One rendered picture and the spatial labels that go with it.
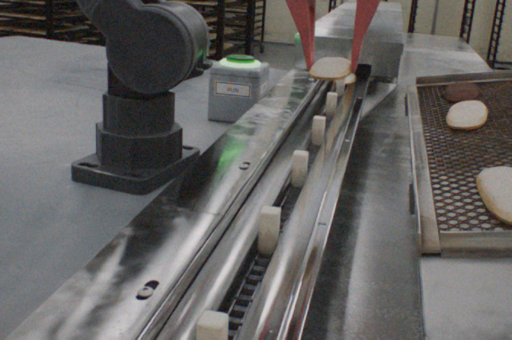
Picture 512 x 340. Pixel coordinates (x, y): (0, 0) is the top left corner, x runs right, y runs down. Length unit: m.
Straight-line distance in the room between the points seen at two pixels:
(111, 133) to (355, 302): 0.29
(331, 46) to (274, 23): 6.71
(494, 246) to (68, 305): 0.22
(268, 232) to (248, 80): 0.41
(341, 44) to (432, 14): 6.58
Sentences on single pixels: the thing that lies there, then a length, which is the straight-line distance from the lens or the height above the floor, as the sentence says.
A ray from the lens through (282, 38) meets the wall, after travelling 7.74.
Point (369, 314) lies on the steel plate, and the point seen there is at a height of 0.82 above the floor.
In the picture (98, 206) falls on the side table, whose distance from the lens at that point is 0.55.
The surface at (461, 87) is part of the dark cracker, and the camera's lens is 0.75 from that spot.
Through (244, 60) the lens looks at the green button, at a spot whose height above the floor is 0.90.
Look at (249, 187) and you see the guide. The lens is 0.50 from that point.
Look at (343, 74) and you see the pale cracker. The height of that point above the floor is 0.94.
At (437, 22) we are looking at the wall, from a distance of 7.61.
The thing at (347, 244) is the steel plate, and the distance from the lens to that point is 0.50.
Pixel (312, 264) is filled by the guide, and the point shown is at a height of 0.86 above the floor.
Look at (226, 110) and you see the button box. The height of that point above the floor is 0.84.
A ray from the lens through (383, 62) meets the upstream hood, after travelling 1.04.
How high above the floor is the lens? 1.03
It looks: 17 degrees down
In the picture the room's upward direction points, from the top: 4 degrees clockwise
